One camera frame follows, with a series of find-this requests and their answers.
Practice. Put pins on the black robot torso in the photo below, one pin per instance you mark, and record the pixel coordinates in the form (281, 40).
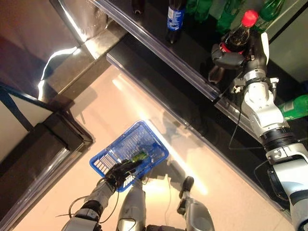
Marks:
(166, 228)

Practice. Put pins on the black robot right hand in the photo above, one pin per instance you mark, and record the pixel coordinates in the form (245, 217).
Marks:
(231, 60)

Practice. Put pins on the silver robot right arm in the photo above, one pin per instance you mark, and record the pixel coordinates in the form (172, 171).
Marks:
(264, 113)

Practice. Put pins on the blue label cola bottle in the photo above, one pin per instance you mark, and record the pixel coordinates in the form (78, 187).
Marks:
(175, 19)

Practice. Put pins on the black side shelf board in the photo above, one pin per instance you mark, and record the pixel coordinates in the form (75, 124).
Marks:
(48, 156)

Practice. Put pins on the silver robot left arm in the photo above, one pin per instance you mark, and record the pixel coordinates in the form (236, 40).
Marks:
(102, 192)

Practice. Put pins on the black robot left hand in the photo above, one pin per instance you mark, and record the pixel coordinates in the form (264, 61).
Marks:
(119, 173)

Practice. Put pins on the black robot right foot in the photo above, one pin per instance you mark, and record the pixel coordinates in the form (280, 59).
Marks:
(187, 186)

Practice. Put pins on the blue plastic shopping basket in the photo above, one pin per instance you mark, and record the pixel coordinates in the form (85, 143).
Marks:
(92, 162)

